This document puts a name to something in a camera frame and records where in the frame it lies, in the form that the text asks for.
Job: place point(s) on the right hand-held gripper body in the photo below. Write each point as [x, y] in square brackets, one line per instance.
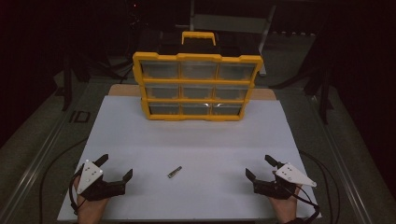
[291, 174]

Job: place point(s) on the yellow drawer organizer cabinet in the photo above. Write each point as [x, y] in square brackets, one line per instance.
[199, 57]

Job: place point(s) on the aluminium floor rail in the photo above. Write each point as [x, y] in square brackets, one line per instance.
[29, 179]
[342, 168]

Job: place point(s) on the black metal stand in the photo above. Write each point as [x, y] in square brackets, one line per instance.
[325, 102]
[67, 93]

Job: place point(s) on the clear plastic drawer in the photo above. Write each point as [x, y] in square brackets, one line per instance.
[197, 92]

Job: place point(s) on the set of clear organizer drawers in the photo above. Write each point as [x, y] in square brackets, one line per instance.
[159, 70]

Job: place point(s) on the white table board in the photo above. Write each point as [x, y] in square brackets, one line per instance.
[193, 146]

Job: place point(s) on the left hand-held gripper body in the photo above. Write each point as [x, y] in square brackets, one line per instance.
[90, 177]

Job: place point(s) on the grey metal frame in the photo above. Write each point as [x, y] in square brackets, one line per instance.
[230, 23]

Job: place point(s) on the person's left hand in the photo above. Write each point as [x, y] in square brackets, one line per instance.
[91, 211]

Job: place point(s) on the person's right hand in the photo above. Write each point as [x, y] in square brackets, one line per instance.
[285, 208]

